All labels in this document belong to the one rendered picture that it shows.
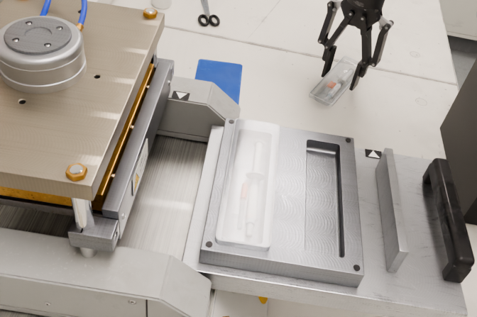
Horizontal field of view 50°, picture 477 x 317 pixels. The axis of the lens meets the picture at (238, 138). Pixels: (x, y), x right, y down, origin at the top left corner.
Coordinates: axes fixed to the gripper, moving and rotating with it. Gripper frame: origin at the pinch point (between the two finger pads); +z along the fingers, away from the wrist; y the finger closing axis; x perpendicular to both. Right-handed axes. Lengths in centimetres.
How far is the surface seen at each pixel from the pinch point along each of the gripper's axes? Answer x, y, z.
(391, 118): -1.9, 13.7, 4.7
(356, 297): -60, 25, -17
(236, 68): -9.8, -20.7, 4.5
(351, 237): -56, 21, -20
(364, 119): -6.3, 9.3, 4.7
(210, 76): -15.9, -23.3, 4.5
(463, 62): 166, 15, 79
